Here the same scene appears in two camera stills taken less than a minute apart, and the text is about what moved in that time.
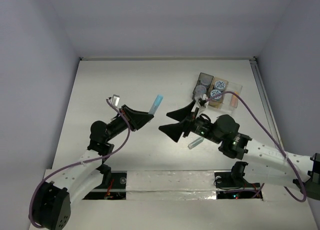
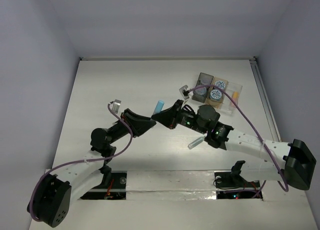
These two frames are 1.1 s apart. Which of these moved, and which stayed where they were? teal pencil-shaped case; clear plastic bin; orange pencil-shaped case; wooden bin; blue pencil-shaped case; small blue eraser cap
Moved: blue pencil-shaped case; small blue eraser cap
Stayed: wooden bin; teal pencil-shaped case; orange pencil-shaped case; clear plastic bin
